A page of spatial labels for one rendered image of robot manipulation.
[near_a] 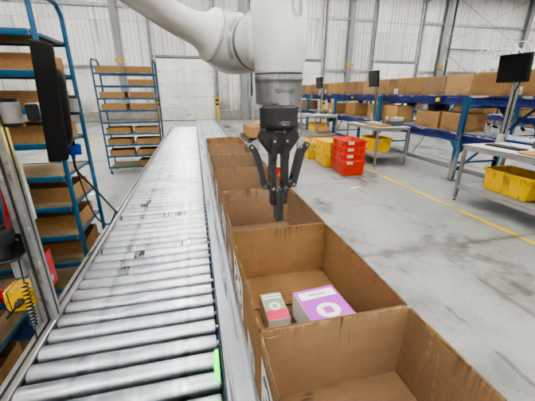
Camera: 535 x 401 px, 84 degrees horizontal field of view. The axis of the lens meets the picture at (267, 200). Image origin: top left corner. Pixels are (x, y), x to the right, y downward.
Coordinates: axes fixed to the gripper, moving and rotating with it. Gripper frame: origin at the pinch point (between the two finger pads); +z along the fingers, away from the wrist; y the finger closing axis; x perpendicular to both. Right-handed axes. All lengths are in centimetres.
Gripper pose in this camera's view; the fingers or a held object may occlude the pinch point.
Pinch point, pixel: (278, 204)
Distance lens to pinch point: 65.2
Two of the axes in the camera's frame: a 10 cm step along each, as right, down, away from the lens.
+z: 0.1, 9.4, 3.5
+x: -2.3, -3.4, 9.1
